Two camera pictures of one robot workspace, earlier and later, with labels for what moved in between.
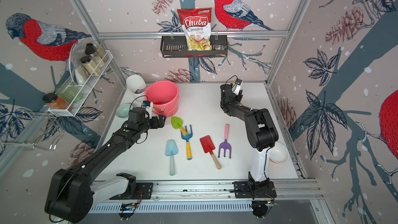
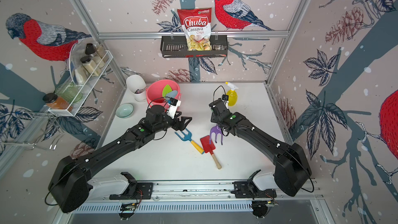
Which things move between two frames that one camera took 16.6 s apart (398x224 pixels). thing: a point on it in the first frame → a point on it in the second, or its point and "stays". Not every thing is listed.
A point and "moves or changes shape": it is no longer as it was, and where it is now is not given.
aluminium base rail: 294,195 stays
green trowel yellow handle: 176,123 moves or changes shape
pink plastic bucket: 164,95 stays
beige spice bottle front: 89,65 stays
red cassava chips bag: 196,23 stays
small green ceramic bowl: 123,110 stays
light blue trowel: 171,149 → 171,94
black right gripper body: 236,98 → 214,120
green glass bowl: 69,91 stays
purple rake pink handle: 225,145 → 216,130
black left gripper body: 151,123 → 168,123
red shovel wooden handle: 208,147 stays
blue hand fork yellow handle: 187,137 moves or changes shape
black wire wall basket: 176,46 stays
